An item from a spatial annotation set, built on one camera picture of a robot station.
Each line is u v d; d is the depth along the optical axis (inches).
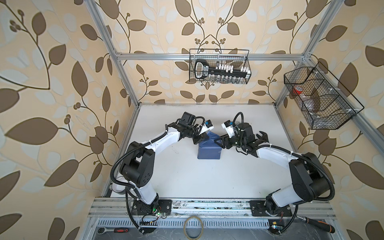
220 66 32.3
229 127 30.9
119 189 31.0
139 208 29.0
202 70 33.3
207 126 29.5
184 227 26.2
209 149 32.9
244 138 27.5
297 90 32.4
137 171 18.4
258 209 28.8
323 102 29.3
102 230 26.8
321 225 26.8
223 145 31.0
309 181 17.3
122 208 29.9
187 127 27.9
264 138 39.0
